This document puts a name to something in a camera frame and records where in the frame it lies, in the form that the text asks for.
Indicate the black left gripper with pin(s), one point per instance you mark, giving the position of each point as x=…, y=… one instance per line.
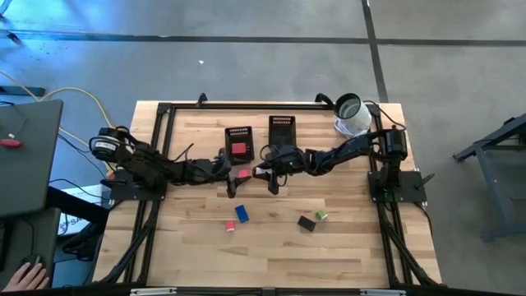
x=211, y=169

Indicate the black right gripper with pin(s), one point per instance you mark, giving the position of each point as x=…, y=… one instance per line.
x=287, y=161

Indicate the pink cube sharpener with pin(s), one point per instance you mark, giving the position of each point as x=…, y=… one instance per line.
x=243, y=173

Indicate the black slotted plastic basket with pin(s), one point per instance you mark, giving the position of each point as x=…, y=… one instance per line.
x=282, y=129
x=230, y=158

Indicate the blue rectangular block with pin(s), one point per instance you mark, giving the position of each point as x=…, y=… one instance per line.
x=241, y=214

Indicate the red rectangular block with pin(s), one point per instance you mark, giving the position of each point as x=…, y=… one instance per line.
x=238, y=148

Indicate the black rectangular block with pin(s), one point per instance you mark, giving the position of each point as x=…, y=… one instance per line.
x=306, y=223

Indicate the small green sharpener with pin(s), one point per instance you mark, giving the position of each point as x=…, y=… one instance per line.
x=321, y=214

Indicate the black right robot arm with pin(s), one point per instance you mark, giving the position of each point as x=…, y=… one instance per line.
x=361, y=144

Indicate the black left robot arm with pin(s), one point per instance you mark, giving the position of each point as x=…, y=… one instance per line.
x=139, y=162

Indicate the small red sharpener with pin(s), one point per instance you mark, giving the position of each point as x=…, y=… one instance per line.
x=229, y=225

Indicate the white printed box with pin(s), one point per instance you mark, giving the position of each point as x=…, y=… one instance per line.
x=72, y=225

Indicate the dark grey desk top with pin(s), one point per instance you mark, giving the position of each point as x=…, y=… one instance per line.
x=24, y=234

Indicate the grey metal stand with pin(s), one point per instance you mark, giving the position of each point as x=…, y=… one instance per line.
x=491, y=193

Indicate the person's hand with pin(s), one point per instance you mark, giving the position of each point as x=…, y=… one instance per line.
x=24, y=277

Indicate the black floor bar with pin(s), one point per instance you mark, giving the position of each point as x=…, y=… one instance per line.
x=20, y=91

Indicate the black aluminium table frame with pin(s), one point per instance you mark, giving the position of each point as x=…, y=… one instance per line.
x=205, y=106

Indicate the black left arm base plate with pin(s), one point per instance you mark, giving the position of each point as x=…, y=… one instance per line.
x=123, y=191

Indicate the white table edge bracket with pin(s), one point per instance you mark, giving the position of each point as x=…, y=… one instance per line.
x=153, y=291
x=383, y=292

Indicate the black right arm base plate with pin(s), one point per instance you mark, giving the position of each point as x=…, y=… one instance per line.
x=411, y=187

